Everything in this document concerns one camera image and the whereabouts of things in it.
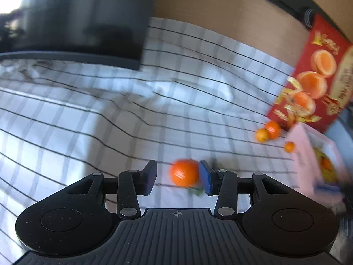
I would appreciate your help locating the dark wall rail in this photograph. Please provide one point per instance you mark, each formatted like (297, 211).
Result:
(289, 2)

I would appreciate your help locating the checked white blanket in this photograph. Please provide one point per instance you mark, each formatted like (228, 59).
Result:
(165, 102)

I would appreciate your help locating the small tangerine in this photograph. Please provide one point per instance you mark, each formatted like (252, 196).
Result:
(289, 146)

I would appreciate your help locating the large black panel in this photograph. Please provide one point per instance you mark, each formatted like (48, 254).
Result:
(82, 19)

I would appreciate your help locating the tangerine with green leaf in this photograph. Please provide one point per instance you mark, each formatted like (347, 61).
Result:
(184, 172)

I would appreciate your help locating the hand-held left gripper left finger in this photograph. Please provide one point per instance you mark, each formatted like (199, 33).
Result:
(149, 178)

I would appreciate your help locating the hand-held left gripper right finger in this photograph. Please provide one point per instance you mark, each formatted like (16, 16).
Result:
(205, 176)

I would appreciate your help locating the red box with orange print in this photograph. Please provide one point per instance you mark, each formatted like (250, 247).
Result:
(317, 77)

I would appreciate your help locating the pink box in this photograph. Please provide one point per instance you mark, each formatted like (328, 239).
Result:
(306, 154)

